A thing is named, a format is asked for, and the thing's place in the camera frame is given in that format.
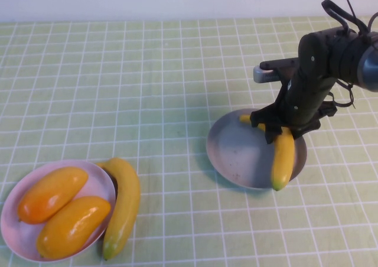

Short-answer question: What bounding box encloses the green checked tablecloth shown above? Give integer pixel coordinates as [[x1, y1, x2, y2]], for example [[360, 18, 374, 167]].
[[0, 15, 378, 267]]

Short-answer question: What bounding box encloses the pink round plate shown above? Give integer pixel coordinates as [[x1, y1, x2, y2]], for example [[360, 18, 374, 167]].
[[0, 159, 116, 262]]

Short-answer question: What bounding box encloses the yellow plastic mango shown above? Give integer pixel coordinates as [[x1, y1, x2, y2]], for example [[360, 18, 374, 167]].
[[35, 196, 112, 259]]

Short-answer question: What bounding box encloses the yellow plastic banana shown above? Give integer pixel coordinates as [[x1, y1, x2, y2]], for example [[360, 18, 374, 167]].
[[239, 114, 296, 192], [96, 157, 142, 261]]

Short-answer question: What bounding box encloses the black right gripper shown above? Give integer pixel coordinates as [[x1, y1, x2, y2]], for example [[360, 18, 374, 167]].
[[250, 69, 337, 145]]

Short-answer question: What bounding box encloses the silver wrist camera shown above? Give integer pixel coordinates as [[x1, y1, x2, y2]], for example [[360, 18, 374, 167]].
[[253, 65, 289, 83]]

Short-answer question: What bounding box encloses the orange-tinted plastic mango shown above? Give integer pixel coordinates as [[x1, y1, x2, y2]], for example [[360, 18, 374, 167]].
[[17, 166, 89, 225]]

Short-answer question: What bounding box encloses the blue round plate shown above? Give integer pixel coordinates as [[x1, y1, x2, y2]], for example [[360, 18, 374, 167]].
[[206, 109, 308, 190]]

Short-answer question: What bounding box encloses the thick black cable loop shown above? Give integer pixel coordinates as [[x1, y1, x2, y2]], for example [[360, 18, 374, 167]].
[[321, 0, 370, 39]]

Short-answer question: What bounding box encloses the black arched cable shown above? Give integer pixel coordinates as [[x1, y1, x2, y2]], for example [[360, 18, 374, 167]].
[[367, 11, 378, 34]]

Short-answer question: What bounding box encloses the thin black zip tie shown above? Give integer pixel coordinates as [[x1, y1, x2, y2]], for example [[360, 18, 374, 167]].
[[338, 0, 370, 34]]

